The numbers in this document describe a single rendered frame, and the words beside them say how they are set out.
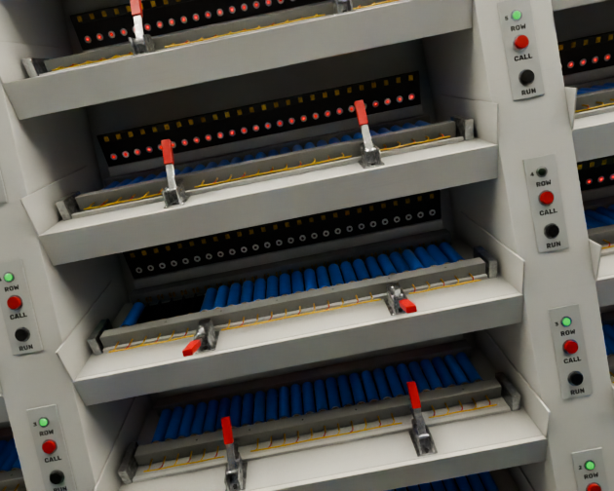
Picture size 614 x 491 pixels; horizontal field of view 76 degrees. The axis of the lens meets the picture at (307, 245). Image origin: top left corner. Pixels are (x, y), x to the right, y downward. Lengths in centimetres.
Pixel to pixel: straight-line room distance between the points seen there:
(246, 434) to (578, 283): 51
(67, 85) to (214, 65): 19
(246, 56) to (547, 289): 49
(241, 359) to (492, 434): 36
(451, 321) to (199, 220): 36
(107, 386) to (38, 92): 40
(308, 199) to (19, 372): 45
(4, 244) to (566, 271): 73
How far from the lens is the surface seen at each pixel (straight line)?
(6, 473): 84
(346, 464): 62
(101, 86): 61
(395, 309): 54
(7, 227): 64
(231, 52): 57
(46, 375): 65
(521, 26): 62
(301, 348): 54
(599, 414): 69
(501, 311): 59
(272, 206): 52
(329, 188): 51
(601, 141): 65
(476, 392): 67
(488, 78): 59
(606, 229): 72
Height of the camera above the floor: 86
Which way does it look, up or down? 3 degrees down
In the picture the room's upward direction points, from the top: 11 degrees counter-clockwise
